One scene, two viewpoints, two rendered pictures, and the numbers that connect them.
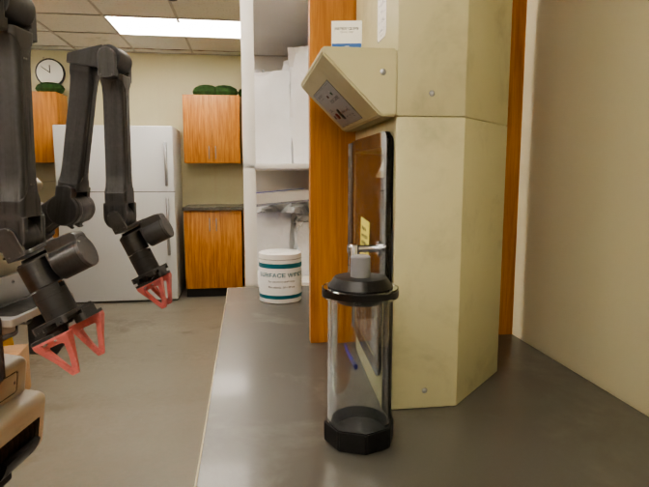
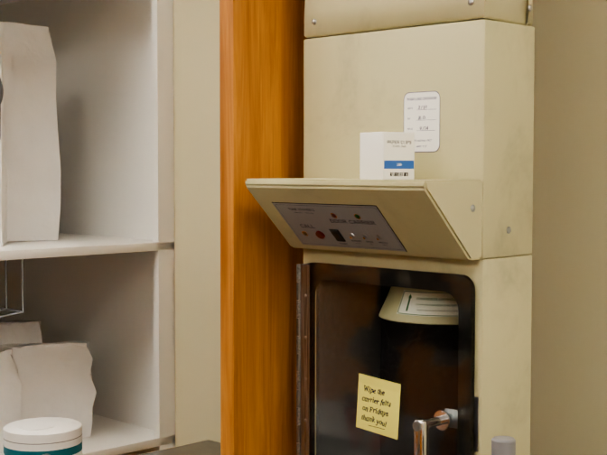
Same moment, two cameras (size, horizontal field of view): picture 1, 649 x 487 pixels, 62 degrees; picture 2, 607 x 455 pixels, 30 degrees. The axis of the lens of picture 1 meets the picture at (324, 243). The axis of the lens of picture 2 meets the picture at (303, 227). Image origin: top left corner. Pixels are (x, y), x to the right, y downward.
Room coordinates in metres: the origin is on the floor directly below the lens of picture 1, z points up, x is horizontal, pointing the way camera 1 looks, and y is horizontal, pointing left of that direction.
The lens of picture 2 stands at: (-0.16, 0.92, 1.52)
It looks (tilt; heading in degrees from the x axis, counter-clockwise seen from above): 3 degrees down; 323
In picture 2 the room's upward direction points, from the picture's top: straight up
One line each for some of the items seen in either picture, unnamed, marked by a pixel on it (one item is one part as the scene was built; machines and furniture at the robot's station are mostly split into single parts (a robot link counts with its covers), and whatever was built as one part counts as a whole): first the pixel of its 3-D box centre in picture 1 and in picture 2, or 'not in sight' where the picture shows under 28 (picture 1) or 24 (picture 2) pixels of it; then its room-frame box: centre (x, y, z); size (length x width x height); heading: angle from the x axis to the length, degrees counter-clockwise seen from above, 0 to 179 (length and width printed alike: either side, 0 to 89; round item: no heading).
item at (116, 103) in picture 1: (117, 141); not in sight; (1.36, 0.51, 1.40); 0.11 x 0.06 x 0.43; 178
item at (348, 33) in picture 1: (347, 42); (387, 155); (0.94, -0.04, 1.54); 0.05 x 0.05 x 0.06; 87
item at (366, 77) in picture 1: (341, 96); (358, 217); (0.99, -0.03, 1.46); 0.32 x 0.12 x 0.10; 8
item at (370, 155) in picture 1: (367, 245); (381, 413); (1.00, -0.08, 1.19); 0.30 x 0.01 x 0.40; 8
